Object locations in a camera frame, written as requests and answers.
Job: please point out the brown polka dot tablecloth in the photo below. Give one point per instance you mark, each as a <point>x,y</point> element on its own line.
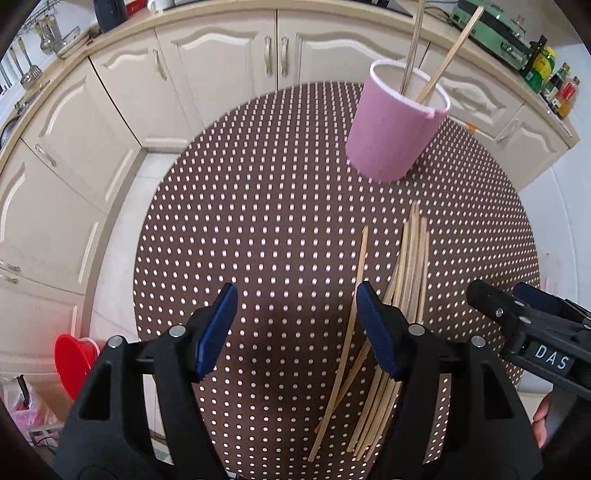
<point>277,207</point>

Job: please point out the pink plastic bag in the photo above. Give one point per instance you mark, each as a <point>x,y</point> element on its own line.
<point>34,415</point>

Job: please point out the green countertop appliance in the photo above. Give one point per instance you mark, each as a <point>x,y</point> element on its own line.
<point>494,27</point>

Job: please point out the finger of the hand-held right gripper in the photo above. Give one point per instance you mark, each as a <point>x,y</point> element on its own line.
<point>489,297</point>
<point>540,297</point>

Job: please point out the beige kitchen countertop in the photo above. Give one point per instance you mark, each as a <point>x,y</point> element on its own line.
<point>207,16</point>

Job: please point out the green bottle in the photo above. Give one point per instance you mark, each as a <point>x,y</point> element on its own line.
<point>541,69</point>

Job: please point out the dark sauce bottle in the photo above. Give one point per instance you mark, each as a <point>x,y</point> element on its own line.
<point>556,81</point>

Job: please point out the white mug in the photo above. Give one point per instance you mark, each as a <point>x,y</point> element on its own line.
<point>159,4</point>

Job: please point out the cream kitchen cabinets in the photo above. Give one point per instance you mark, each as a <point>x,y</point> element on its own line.
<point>221,60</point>

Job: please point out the person's right hand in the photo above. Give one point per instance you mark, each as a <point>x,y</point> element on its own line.
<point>541,417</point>

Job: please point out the pink cup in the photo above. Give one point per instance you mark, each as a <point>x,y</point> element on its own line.
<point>392,134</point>

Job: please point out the red plastic bowl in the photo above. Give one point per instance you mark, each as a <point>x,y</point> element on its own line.
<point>74,364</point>

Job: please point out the wooden chopstick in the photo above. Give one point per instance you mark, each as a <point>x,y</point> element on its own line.
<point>455,50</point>
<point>361,267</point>
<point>412,46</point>

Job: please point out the pile of wooden chopsticks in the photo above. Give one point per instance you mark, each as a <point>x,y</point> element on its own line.
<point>418,258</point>

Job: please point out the metal ladle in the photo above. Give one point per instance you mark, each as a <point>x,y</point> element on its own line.
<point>48,37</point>

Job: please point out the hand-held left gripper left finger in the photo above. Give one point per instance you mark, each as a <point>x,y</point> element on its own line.
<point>217,332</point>

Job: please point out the orange sauce bottle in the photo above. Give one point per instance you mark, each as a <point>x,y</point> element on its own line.
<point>568,97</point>

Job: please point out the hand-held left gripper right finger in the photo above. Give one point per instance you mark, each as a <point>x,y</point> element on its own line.
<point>376,332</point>

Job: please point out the dark kettle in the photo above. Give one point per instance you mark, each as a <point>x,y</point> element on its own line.
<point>111,14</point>

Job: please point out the metal slotted spatula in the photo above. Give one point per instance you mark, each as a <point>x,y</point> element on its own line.
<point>28,64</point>

